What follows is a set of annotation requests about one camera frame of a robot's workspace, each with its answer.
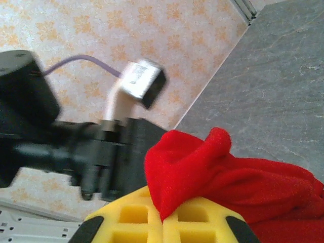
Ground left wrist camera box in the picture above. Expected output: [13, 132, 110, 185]
[106, 58, 168, 122]

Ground red t-shirt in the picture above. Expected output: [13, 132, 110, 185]
[143, 127, 324, 243]

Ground wide aluminium mounting rail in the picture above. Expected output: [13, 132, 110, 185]
[0, 194, 86, 243]

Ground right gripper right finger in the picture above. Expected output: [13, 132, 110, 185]
[163, 196, 262, 243]

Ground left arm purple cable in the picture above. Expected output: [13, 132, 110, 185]
[43, 54, 122, 78]

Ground aluminium corner post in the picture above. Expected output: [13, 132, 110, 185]
[232, 0, 258, 25]

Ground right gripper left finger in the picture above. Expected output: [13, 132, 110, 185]
[68, 186, 165, 243]

